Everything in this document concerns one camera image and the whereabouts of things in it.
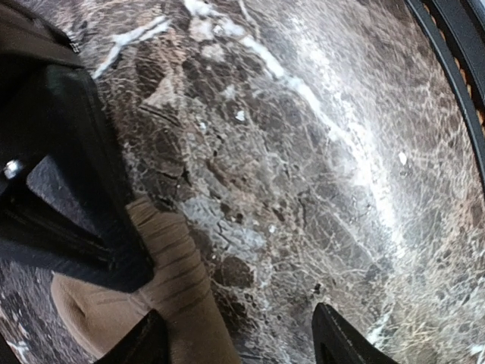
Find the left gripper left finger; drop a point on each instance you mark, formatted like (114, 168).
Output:
(146, 343)

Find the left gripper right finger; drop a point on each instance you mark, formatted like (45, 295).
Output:
(336, 341)

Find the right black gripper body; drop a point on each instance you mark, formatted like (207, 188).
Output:
(22, 45)

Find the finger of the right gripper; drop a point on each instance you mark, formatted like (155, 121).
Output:
(33, 233)

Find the tan brown sock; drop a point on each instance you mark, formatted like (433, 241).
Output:
(180, 291)

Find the black front rail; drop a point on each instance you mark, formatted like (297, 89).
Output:
(455, 30)

